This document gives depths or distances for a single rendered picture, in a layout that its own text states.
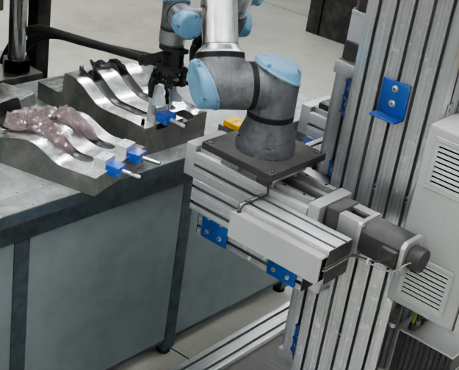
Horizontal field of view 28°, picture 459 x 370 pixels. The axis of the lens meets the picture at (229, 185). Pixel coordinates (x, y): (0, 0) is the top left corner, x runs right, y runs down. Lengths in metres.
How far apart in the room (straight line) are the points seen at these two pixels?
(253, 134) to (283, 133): 0.07
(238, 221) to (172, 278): 0.93
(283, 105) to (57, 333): 1.03
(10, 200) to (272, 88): 0.74
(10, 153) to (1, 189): 0.14
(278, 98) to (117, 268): 0.90
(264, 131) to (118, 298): 0.91
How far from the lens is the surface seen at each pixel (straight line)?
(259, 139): 2.21
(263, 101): 2.17
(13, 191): 2.47
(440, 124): 2.11
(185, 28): 2.46
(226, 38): 2.15
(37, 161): 2.53
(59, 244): 2.60
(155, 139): 2.71
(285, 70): 2.16
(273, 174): 2.16
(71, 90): 2.89
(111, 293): 2.85
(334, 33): 6.82
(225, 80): 2.12
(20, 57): 3.27
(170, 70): 2.61
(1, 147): 2.59
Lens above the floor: 1.96
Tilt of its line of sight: 26 degrees down
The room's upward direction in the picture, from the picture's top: 9 degrees clockwise
